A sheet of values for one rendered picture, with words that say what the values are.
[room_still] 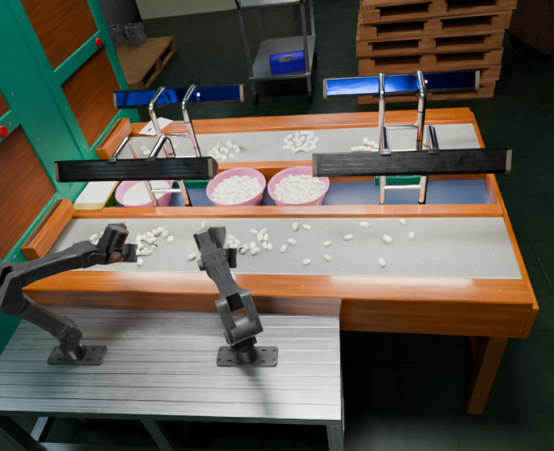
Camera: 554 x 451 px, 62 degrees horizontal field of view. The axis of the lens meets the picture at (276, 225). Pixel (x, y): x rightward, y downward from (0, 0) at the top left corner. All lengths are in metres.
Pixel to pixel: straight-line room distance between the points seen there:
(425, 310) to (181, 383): 0.82
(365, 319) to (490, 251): 0.50
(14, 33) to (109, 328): 1.18
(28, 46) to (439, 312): 1.84
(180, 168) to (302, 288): 0.60
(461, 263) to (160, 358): 1.07
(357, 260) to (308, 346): 0.36
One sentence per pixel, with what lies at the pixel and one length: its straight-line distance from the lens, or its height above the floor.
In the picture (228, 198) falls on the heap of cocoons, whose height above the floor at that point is 0.74.
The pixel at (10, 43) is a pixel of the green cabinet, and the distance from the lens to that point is 2.13.
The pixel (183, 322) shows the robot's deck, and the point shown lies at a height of 0.67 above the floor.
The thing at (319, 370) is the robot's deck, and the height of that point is 0.67.
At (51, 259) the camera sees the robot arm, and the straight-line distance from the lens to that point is 1.52.
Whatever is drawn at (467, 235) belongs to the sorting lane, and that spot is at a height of 0.74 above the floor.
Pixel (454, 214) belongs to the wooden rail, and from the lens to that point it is 1.88.
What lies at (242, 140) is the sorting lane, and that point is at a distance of 2.43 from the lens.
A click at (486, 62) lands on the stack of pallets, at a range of 4.20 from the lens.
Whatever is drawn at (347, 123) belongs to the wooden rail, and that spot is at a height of 0.77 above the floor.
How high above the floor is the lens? 1.98
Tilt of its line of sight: 42 degrees down
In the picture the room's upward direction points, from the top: 10 degrees counter-clockwise
